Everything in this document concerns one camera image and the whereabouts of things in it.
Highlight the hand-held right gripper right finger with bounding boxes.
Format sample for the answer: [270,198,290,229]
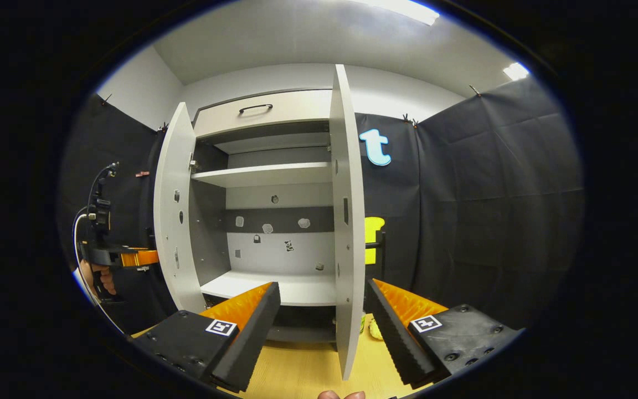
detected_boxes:
[364,278,523,388]

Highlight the beige door with camera sticker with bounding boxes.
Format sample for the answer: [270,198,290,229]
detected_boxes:
[153,102,208,314]

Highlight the black cable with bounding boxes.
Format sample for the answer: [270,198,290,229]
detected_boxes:
[86,162,120,222]

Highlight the beige double-door shoe cabinet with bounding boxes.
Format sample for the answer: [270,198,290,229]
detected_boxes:
[189,88,337,344]

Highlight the white cable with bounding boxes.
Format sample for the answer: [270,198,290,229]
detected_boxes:
[73,212,104,305]

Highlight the black door handle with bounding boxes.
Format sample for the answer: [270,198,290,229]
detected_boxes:
[364,230,387,282]

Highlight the white cabinet shelf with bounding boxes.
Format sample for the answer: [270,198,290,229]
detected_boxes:
[200,270,337,307]
[214,132,331,155]
[191,162,332,188]

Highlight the small ceiling light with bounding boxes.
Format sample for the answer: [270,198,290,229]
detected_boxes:
[503,62,530,81]

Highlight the black backdrop cloth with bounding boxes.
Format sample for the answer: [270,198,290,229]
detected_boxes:
[59,94,167,333]
[355,76,585,333]

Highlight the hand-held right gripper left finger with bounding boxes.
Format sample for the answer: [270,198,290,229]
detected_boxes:
[130,282,282,393]

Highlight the beige door with headphone sticker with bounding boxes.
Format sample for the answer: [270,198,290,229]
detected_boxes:
[328,64,366,381]

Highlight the long ceiling light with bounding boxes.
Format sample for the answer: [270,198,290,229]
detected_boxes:
[352,0,440,26]

